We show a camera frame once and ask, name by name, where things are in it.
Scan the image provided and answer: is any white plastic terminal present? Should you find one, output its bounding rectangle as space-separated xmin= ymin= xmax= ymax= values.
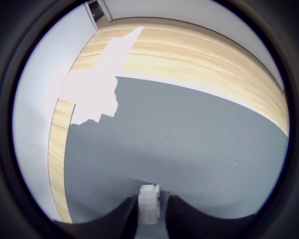
xmin=137 ymin=183 xmax=161 ymax=226

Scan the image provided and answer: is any dark grey mat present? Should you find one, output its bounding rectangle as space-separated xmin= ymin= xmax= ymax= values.
xmin=63 ymin=76 xmax=290 ymax=239

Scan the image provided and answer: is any pale lilac partition panel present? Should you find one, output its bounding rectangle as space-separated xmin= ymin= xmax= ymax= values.
xmin=11 ymin=11 xmax=98 ymax=223

